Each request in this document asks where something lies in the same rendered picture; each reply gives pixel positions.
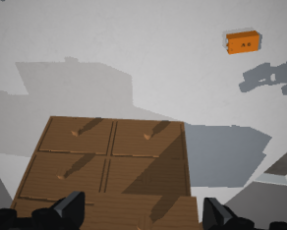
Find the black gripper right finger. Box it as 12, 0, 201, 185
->
202, 198, 287, 230

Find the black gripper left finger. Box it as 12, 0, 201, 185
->
0, 191, 85, 230

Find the brown wooden drawer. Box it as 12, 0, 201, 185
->
15, 202, 92, 230
39, 118, 113, 156
105, 159, 186, 197
89, 193, 200, 230
112, 121, 183, 159
20, 154, 105, 206

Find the brown wooden chest of drawers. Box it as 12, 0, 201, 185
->
10, 116, 192, 209

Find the orange 9v battery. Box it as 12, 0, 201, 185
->
225, 30, 259, 54

